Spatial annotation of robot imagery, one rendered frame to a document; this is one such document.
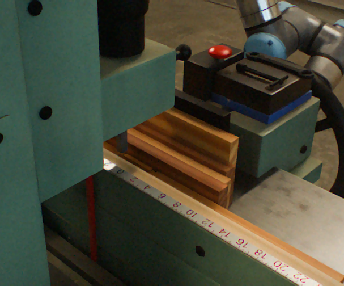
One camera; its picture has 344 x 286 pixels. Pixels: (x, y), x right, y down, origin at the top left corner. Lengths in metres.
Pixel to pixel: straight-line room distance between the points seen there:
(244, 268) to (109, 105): 0.20
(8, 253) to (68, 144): 0.11
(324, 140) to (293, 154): 1.83
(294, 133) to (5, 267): 0.43
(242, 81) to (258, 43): 0.38
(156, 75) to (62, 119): 0.15
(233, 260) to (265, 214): 0.13
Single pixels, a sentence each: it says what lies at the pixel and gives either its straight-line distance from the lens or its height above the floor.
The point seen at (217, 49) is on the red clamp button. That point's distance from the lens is 0.72.
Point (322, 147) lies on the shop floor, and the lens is 2.53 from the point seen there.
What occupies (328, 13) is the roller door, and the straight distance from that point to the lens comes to 3.78.
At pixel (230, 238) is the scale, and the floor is 0.96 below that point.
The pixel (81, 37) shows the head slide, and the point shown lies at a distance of 0.46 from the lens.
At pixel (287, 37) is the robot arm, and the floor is 0.90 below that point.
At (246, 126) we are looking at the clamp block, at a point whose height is 0.96.
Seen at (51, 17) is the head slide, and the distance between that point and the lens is 0.43.
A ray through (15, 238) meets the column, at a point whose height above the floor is 1.02.
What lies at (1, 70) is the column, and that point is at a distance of 0.37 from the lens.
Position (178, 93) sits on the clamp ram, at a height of 1.00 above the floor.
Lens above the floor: 1.30
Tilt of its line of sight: 32 degrees down
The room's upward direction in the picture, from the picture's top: 2 degrees clockwise
